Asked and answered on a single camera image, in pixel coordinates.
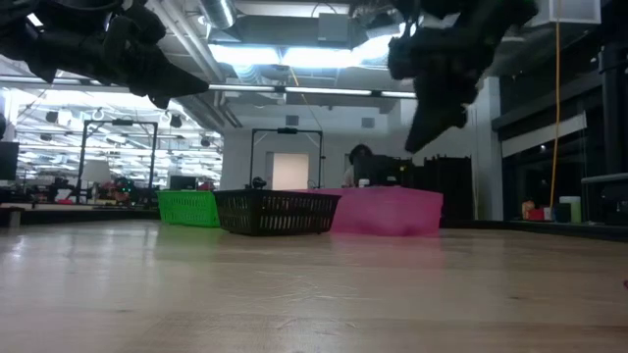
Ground pinkish red plastic bin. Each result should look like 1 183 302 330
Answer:
293 185 445 238

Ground dark monitor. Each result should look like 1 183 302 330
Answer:
0 140 21 182

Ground green plastic basket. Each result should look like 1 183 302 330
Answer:
156 189 221 228

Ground person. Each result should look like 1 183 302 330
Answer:
341 143 374 188

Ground small red container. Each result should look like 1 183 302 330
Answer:
520 198 547 222

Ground black monitor back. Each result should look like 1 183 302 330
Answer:
352 154 403 188

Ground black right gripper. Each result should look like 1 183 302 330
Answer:
390 24 497 154

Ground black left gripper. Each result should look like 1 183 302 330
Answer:
0 0 210 110

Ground white lampshade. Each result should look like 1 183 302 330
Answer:
79 159 113 185

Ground long hanging tube light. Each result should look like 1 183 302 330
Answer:
0 74 418 100

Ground black stand frame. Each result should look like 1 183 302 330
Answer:
77 119 159 205
249 126 325 190

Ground silver air duct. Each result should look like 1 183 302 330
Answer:
198 0 236 30

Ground black stand pole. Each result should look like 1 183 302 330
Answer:
597 0 628 227

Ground black plastic basket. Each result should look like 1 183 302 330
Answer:
212 188 342 237

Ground black room divider panels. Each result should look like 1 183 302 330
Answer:
424 155 472 222

